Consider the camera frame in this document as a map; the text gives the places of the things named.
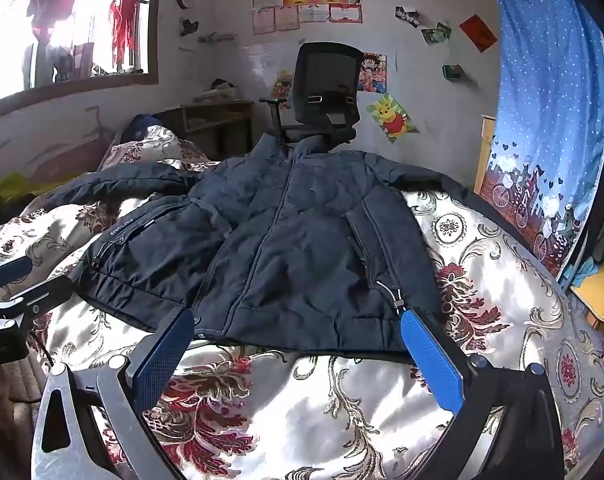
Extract group of wall certificates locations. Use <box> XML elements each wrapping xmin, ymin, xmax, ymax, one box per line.
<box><xmin>252</xmin><ymin>0</ymin><xmax>385</xmax><ymax>36</ymax></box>

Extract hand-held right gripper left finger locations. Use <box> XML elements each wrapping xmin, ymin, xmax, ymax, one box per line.
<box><xmin>32</xmin><ymin>307</ymin><xmax>197</xmax><ymax>480</ymax></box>

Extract wooden desk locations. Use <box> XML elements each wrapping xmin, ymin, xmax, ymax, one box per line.
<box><xmin>154</xmin><ymin>100</ymin><xmax>255</xmax><ymax>161</ymax></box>

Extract black mesh office chair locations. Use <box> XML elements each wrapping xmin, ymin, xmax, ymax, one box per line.
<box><xmin>259</xmin><ymin>41</ymin><xmax>364</xmax><ymax>150</ymax></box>

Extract dark navy padded jacket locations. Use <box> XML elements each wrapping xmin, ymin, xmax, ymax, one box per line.
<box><xmin>44</xmin><ymin>132</ymin><xmax>483</xmax><ymax>353</ymax></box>

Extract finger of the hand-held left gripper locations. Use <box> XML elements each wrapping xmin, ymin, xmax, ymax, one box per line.
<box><xmin>0</xmin><ymin>275</ymin><xmax>75</xmax><ymax>332</ymax></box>
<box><xmin>0</xmin><ymin>256</ymin><xmax>34</xmax><ymax>292</ymax></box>

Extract clutter on desk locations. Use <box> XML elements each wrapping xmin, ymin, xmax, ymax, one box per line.
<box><xmin>192</xmin><ymin>79</ymin><xmax>240</xmax><ymax>103</ymax></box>

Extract colourful cartoon group poster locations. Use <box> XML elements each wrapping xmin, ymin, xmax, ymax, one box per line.
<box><xmin>271</xmin><ymin>69</ymin><xmax>295</xmax><ymax>100</ymax></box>

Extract blue printed curtain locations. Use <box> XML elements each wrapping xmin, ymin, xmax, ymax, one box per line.
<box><xmin>484</xmin><ymin>0</ymin><xmax>604</xmax><ymax>281</ymax></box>

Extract cluster of small photos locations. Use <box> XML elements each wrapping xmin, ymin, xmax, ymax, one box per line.
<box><xmin>394</xmin><ymin>5</ymin><xmax>421</xmax><ymax>29</ymax></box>

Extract green picture card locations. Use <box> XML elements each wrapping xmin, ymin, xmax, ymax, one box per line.
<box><xmin>422</xmin><ymin>22</ymin><xmax>453</xmax><ymax>45</ymax></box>

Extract yellow bear cartoon poster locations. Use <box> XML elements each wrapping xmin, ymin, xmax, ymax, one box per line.
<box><xmin>366</xmin><ymin>94</ymin><xmax>419</xmax><ymax>145</ymax></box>

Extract red hanging cloth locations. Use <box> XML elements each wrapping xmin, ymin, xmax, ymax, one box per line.
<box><xmin>108</xmin><ymin>0</ymin><xmax>140</xmax><ymax>68</ymax></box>

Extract anime character wall poster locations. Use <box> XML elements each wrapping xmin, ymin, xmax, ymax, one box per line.
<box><xmin>357</xmin><ymin>52</ymin><xmax>388</xmax><ymax>95</ymax></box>

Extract floral satin quilt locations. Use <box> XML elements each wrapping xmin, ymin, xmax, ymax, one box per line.
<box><xmin>0</xmin><ymin>125</ymin><xmax>604</xmax><ymax>480</ymax></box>

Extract blue pillow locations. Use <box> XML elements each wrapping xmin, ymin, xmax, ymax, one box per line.
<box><xmin>119</xmin><ymin>114</ymin><xmax>163</xmax><ymax>145</ymax></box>

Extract red paper envelope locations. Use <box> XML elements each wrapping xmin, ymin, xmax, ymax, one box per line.
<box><xmin>459</xmin><ymin>14</ymin><xmax>498</xmax><ymax>53</ymax></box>

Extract wood-framed window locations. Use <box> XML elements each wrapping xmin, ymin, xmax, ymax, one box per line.
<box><xmin>0</xmin><ymin>0</ymin><xmax>162</xmax><ymax>111</ymax></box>

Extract dark hanging clothes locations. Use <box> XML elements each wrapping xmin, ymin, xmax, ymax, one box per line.
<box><xmin>24</xmin><ymin>0</ymin><xmax>80</xmax><ymax>41</ymax></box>

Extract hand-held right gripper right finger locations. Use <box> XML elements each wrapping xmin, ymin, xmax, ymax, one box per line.
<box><xmin>399</xmin><ymin>306</ymin><xmax>565</xmax><ymax>480</ymax></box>

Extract yellow cloth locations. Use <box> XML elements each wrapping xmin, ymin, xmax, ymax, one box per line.
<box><xmin>0</xmin><ymin>171</ymin><xmax>39</xmax><ymax>199</ymax></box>

